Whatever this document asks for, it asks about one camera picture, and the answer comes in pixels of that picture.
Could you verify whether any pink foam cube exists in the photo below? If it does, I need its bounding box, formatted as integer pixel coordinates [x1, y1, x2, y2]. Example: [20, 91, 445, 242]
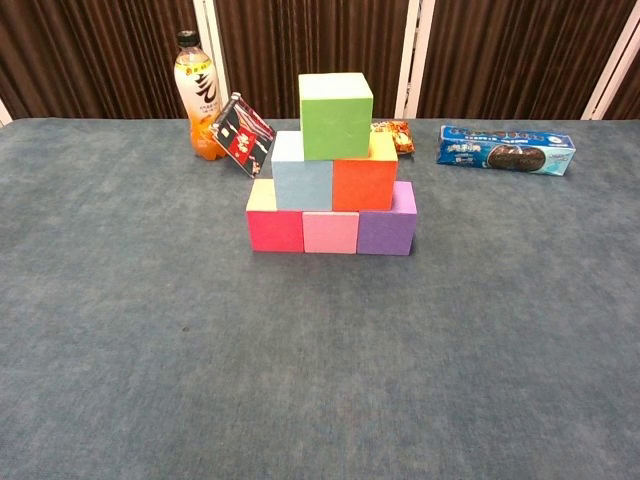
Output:
[301, 209, 361, 255]

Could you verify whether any red foam cube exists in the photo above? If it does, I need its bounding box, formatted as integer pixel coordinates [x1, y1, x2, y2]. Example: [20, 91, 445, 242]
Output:
[245, 178, 305, 253]

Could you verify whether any light blue foam cube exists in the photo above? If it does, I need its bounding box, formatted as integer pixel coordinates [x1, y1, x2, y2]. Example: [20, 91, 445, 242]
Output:
[271, 130, 335, 212]

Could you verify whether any purple foam cube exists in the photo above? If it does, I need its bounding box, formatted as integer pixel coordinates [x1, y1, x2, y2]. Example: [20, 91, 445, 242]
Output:
[356, 180, 418, 257]

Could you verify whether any orange foam cube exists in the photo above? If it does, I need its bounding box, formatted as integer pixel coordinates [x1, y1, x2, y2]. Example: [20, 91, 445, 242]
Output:
[331, 132, 400, 213]

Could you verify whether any green foam cube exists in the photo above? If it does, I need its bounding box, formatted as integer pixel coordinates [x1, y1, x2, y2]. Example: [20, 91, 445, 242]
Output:
[298, 72, 375, 162]

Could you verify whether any red black card box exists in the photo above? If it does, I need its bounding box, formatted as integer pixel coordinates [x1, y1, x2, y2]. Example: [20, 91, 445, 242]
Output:
[209, 92, 277, 179]

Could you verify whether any green orange snack bag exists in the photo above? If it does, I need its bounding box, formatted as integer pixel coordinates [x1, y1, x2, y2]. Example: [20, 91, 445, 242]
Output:
[370, 119, 417, 157]

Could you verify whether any orange drink bottle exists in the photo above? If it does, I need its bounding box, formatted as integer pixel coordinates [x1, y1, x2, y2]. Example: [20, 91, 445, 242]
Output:
[173, 30, 227, 162]

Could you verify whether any blue felt table mat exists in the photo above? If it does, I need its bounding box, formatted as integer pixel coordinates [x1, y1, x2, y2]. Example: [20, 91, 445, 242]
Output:
[0, 117, 640, 480]

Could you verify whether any dark brown curtain panel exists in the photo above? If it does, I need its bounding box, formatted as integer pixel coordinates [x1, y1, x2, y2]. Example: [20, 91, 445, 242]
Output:
[0, 0, 201, 120]
[419, 0, 636, 120]
[602, 47, 640, 121]
[214, 0, 411, 120]

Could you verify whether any blue cookie package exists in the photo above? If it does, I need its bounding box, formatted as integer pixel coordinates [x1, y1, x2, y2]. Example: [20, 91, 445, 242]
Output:
[435, 123, 576, 177]

